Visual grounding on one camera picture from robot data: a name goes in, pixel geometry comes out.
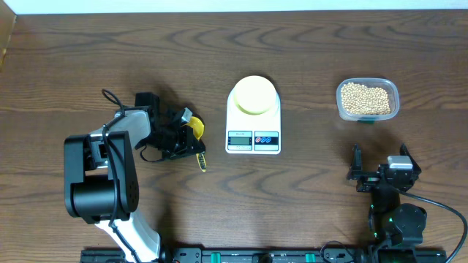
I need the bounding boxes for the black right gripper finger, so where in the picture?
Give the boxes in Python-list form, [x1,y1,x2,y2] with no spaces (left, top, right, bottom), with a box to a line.
[399,143,419,169]
[347,144,363,180]

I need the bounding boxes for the yellow measuring scoop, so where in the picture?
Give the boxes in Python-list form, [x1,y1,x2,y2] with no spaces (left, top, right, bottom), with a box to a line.
[187,115,207,172]

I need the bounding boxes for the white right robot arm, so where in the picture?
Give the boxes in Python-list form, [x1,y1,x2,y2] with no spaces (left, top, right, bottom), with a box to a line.
[347,145,427,262]

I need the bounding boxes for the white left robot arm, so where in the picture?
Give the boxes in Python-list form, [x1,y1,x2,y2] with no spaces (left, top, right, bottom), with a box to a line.
[64,89,206,262]

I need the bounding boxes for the white digital kitchen scale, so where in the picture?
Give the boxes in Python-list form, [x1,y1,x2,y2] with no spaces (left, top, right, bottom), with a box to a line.
[225,91,282,155]

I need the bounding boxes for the yellow bowl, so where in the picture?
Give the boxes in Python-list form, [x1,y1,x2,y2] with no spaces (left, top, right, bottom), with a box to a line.
[233,75,277,115]

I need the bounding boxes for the clear plastic container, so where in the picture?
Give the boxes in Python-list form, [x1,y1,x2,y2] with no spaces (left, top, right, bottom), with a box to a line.
[336,77,400,122]

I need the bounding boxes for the soybeans in container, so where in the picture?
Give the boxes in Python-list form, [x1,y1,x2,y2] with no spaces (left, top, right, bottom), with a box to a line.
[341,83,390,115]

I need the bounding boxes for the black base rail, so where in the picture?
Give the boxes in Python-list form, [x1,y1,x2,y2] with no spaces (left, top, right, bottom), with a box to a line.
[80,247,448,263]

